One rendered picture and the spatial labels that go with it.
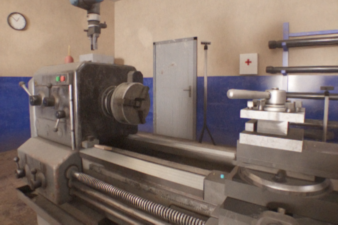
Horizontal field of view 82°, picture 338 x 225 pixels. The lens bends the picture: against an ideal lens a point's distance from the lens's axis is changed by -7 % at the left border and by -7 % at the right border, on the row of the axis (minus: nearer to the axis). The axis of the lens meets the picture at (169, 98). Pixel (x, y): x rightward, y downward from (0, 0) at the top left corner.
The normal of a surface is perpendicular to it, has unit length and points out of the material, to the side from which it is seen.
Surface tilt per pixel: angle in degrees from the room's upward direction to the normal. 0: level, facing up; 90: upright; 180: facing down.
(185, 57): 90
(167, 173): 36
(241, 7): 90
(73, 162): 90
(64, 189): 90
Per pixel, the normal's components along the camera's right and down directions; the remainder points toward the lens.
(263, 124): -0.58, 0.06
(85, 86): 0.84, 0.04
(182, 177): -0.32, -0.77
